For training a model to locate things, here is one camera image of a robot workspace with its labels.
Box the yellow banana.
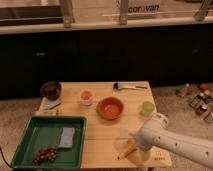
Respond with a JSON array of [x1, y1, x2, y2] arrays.
[[117, 139, 137, 160]]

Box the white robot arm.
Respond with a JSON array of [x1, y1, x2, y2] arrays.
[[132, 113, 213, 169]]

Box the red bowl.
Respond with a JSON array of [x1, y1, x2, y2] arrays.
[[96, 97, 124, 120]]

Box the dark brown bowl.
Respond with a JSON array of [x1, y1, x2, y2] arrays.
[[40, 81, 61, 101]]

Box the black metal spoon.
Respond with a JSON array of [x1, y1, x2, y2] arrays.
[[113, 82, 148, 90]]

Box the white cup orange inside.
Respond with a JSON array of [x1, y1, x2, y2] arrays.
[[79, 90, 94, 106]]

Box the wooden folding table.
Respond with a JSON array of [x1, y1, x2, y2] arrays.
[[33, 81, 173, 170]]

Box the light green cup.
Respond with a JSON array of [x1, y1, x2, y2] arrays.
[[140, 101, 155, 117]]

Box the grey knife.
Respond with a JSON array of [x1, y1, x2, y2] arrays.
[[43, 98, 62, 110]]

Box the grey sponge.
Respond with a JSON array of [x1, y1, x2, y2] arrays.
[[59, 127, 75, 148]]

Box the green tray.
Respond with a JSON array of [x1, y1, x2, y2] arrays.
[[11, 116, 86, 171]]

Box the bunch of red grapes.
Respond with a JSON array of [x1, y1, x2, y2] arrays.
[[33, 147, 58, 165]]

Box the bottles on floor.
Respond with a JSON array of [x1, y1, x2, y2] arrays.
[[175, 82, 213, 124]]

